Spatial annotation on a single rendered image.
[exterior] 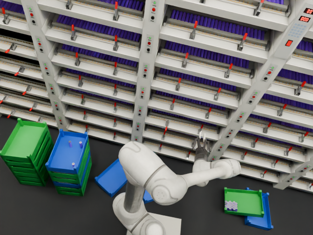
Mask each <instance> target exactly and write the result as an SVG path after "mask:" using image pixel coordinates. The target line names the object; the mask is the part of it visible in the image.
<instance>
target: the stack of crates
mask: <svg viewBox="0 0 313 235"><path fill-rule="evenodd" d="M17 121H18V123H17V125H16V126H15V128H14V130H13V132H12V133H11V135H10V137H9V138H8V140H7V142H6V144H5V145H4V147H3V149H2V150H1V151H0V156H1V158H2V159H3V161H4V162H5V164H6V165H7V166H8V168H9V169H10V170H11V172H12V173H13V175H14V176H15V177H16V179H17V180H18V182H19V183H20V184H24V185H33V186H42V187H45V186H46V184H47V181H48V178H49V176H50V175H49V173H48V170H47V168H46V166H45V164H46V162H48V160H49V157H50V155H51V152H52V150H53V148H54V143H53V141H52V138H51V135H50V132H49V129H48V126H47V123H46V122H45V121H43V123H37V122H30V121H22V119H21V118H18V119H17Z"/></svg>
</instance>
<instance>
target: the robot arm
mask: <svg viewBox="0 0 313 235"><path fill-rule="evenodd" d="M200 139H201V132H200V133H199V135H198V137H197V138H195V141H194V145H193V147H192V150H193V149H194V150H195V151H196V156H195V158H194V165H193V169H192V173H189V174H185V175H176V174H175V173H174V172H173V171H171V170H170V169H169V168H168V167H167V166H166V165H165V164H164V163H163V161H162V160H161V159H160V158H159V157H158V156H157V155H156V154H155V153H154V152H153V151H152V150H151V149H149V148H148V147H147V146H145V145H143V144H141V143H139V142H136V141H130V142H128V143H126V144H125V145H124V146H123V147H122V148H121V149H120V151H119V155H118V158H119V161H120V164H121V165H122V168H123V170H124V173H125V176H126V178H127V180H128V181H127V186H126V192H125V193H121V194H119V195H118V196H116V198H115V199H114V201H113V210H114V213H115V215H116V217H117V218H118V219H119V221H120V222H121V223H122V224H123V225H124V227H125V228H126V229H127V230H128V231H129V232H130V233H131V234H132V235H166V231H165V228H164V226H163V224H162V223H161V222H160V221H158V220H156V219H155V218H154V217H152V216H151V215H150V214H149V213H148V212H147V211H146V209H145V206H144V202H143V197H144V193H145V190H146V191H147V192H148V193H149V194H150V195H151V197H152V199H153V200H154V201H155V202H156V203H157V204H160V205H171V204H174V203H176V202H178V201H179V200H181V199H182V198H183V196H184V195H185V194H186V192H187V189H188V187H190V186H193V185H197V186H199V187H204V186H206V185H207V183H208V182H209V181H210V180H212V179H216V178H218V179H227V178H231V177H234V176H237V175H239V174H240V172H241V166H240V163H239V161H237V160H236V159H220V160H216V161H213V162H208V157H207V153H209V154H210V153H211V150H210V143H209V141H207V138H206V137H205V133H204V135H203V142H204V146H203V147H201V145H200ZM196 142H197V146H198V148H196ZM206 144H207V150H206V148H205V146H206Z"/></svg>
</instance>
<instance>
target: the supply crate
mask: <svg viewBox="0 0 313 235"><path fill-rule="evenodd" d="M59 131H60V133H59V136H58V138H57V141H56V143H55V145H54V148H53V150H52V152H51V155H50V157H49V160H48V162H46V164H45V166H46V168H47V170H48V171H53V172H62V173H73V174H78V171H79V168H80V165H81V161H82V158H83V155H84V151H85V148H86V145H87V141H88V132H85V133H76V132H68V131H63V129H60V130H59ZM69 141H71V143H72V147H70V146H69V143H68V142H69ZM80 141H81V142H82V146H83V148H80V144H79V142H80ZM72 163H75V166H74V168H73V166H72Z"/></svg>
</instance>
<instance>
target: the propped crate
mask: <svg viewBox="0 0 313 235"><path fill-rule="evenodd" d="M225 201H227V202H229V201H231V202H233V201H235V203H237V206H238V211H237V212H235V211H227V208H226V207H225V214H235V215H244V216H253V217H261V218H263V217H264V210H263V201H262V190H259V191H251V190H239V189H228V188H226V187H225Z"/></svg>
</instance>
